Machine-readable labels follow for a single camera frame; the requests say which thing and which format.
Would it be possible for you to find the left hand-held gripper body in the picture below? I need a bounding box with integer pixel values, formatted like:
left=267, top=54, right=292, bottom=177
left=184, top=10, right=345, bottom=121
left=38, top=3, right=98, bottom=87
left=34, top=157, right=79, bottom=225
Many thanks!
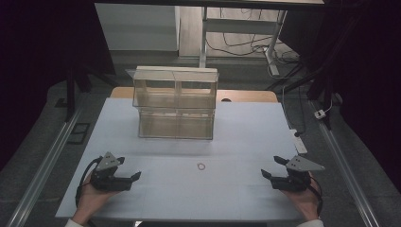
left=90, top=151, right=133, bottom=192

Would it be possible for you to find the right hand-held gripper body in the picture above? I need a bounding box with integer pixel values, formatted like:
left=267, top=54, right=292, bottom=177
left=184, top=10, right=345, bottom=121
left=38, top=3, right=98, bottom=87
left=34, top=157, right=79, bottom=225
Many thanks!
left=270, top=154, right=325, bottom=192

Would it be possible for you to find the person's right hand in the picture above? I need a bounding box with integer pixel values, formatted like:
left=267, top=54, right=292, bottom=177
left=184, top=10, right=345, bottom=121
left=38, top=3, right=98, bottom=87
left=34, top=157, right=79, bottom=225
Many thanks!
left=280, top=171, right=323, bottom=221

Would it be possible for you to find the person's left hand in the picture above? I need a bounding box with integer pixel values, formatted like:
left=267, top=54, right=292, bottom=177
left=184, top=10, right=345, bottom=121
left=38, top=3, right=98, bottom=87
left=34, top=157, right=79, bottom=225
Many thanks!
left=71, top=173, right=119, bottom=225

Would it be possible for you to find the white power strip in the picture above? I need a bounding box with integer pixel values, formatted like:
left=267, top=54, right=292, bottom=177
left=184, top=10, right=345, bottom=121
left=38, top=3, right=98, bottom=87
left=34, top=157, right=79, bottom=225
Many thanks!
left=288, top=128, right=308, bottom=155

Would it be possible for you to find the white table mat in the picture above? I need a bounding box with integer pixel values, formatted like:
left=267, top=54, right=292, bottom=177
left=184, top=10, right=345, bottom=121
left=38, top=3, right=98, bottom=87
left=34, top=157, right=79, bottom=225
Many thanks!
left=55, top=97, right=305, bottom=221

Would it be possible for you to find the clear acrylic drawer cabinet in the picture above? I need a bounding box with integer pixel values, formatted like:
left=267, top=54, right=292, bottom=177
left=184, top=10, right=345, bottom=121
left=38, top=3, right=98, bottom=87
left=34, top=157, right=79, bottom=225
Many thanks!
left=125, top=65, right=220, bottom=141

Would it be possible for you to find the black stand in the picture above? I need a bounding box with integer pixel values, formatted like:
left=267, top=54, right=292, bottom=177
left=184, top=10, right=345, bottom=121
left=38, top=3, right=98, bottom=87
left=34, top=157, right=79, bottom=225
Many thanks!
left=64, top=64, right=93, bottom=122

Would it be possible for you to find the dark curtain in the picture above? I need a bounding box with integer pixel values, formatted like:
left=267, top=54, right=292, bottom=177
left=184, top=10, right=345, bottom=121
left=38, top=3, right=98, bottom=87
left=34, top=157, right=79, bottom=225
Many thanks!
left=0, top=0, right=116, bottom=171
left=278, top=0, right=401, bottom=183

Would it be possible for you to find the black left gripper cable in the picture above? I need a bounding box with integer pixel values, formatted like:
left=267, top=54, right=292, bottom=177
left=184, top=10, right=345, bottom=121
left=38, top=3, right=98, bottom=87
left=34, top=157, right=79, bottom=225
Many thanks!
left=75, top=155, right=103, bottom=207

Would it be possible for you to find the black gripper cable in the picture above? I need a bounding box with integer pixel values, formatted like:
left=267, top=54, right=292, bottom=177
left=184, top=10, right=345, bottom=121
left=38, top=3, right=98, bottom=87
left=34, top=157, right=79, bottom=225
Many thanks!
left=75, top=155, right=103, bottom=207
left=310, top=175, right=324, bottom=218

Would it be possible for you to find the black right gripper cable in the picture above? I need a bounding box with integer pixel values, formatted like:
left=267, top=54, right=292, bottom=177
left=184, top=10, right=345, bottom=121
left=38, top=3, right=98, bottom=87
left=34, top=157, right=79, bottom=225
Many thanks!
left=310, top=175, right=324, bottom=218

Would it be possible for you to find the black plug with cable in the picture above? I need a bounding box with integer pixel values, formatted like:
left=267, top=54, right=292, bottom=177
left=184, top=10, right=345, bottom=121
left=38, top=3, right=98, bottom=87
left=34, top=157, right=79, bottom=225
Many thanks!
left=281, top=86, right=307, bottom=138

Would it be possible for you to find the aluminium floor rail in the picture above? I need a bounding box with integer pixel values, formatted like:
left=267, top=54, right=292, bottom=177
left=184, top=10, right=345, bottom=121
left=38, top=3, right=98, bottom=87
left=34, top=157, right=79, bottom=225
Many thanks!
left=308, top=99, right=381, bottom=227
left=5, top=107, right=83, bottom=227

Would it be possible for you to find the black rectangular floor frame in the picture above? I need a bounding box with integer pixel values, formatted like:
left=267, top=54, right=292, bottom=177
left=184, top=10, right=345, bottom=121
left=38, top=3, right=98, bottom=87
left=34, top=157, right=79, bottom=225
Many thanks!
left=67, top=122, right=91, bottom=146

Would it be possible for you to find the tangle of black floor cables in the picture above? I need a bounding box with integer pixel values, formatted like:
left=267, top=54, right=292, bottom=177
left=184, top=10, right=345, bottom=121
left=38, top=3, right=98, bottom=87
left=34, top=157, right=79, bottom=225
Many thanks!
left=206, top=9, right=301, bottom=64

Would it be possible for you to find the white metal desk frame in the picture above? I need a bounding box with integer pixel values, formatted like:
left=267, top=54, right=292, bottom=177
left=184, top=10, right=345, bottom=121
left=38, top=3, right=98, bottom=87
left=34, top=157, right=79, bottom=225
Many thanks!
left=199, top=6, right=288, bottom=77

